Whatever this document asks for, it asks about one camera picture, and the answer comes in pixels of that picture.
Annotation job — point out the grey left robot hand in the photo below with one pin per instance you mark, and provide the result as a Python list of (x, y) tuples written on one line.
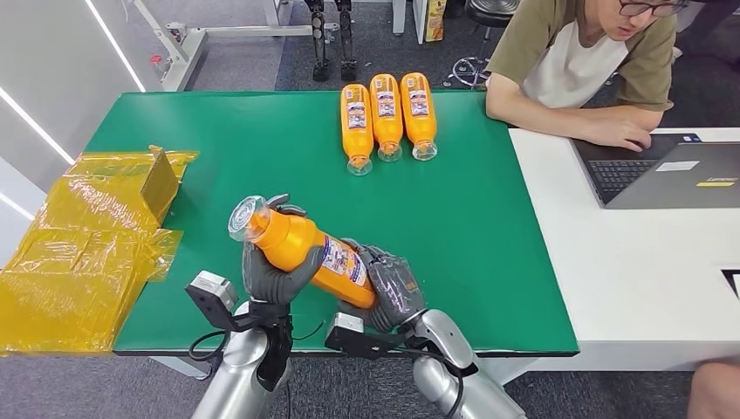
[(277, 286)]

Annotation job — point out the person's right hand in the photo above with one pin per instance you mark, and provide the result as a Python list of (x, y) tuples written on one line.
[(618, 136)]

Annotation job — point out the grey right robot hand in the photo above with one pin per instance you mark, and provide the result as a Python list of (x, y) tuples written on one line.
[(393, 289)]

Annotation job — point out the orange detergent bottle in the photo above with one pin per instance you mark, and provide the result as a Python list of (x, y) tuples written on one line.
[(417, 107), (356, 121), (386, 110), (292, 246)]

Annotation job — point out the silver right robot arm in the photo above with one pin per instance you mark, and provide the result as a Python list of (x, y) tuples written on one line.
[(457, 370)]

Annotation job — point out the person's right forearm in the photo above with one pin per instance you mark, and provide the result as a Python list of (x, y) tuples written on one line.
[(532, 115)]

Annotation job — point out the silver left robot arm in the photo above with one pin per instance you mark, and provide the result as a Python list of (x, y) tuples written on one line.
[(240, 370)]

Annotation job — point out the grey laptop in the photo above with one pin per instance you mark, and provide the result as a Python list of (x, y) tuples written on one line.
[(670, 179)]

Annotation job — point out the green table mat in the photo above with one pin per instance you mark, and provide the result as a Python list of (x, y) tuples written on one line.
[(462, 231)]

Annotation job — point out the person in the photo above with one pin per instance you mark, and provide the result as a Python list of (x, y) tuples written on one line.
[(566, 58)]

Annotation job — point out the black eyeglasses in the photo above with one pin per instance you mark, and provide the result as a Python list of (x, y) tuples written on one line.
[(650, 8)]

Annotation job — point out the white table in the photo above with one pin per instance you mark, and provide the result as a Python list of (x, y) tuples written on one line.
[(636, 277)]

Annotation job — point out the black swivel stool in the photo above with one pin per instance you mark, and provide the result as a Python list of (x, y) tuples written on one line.
[(491, 8)]

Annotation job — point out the black flat device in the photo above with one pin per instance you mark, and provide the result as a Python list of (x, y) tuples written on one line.
[(733, 282)]

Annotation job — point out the yellow-wrapped open cardboard box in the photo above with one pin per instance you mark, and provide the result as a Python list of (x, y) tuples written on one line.
[(110, 191)]

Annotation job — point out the yellow-wrapped flat carton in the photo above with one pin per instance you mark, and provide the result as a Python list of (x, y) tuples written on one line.
[(63, 289)]

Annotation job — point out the orange printed carton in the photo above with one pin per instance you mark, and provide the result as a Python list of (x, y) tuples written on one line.
[(435, 20)]

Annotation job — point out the white desk leg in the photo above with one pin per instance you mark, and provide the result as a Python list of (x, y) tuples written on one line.
[(420, 20), (399, 16)]

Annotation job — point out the black robot leg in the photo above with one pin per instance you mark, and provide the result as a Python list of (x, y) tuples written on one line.
[(347, 40), (319, 40)]

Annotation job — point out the red knob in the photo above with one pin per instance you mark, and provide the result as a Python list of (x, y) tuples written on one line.
[(155, 59)]

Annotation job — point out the person's knee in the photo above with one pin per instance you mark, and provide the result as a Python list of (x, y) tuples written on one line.
[(717, 393)]

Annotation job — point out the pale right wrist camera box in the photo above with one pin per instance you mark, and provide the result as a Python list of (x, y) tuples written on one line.
[(347, 325)]

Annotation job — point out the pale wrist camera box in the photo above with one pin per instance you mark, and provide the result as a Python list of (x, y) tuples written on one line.
[(209, 292), (347, 325)]

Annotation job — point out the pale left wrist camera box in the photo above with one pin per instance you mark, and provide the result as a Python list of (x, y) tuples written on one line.
[(209, 292)]

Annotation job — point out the white metal frame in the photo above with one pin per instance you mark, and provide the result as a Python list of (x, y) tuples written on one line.
[(188, 46)]

